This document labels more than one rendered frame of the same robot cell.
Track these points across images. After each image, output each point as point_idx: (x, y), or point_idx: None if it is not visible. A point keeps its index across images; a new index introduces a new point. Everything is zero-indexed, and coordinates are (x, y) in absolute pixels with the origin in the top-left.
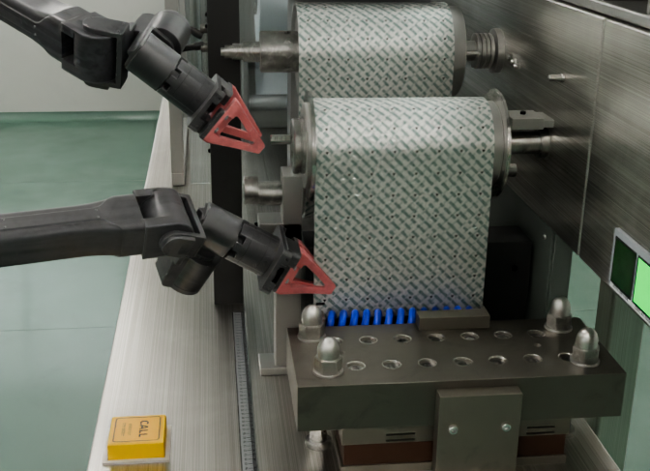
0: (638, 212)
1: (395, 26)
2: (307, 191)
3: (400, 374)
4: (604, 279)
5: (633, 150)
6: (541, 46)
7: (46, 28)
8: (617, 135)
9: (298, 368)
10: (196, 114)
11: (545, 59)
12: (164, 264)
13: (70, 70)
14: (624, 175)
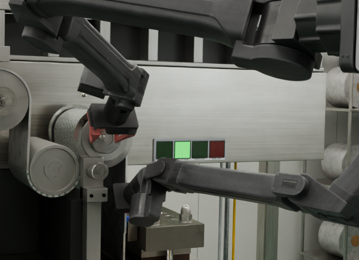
0: (165, 128)
1: None
2: (107, 163)
3: (177, 215)
4: (145, 163)
5: (156, 108)
6: (49, 85)
7: (135, 73)
8: (143, 106)
9: (187, 224)
10: (137, 119)
11: (56, 91)
12: (157, 207)
13: (137, 100)
14: (151, 119)
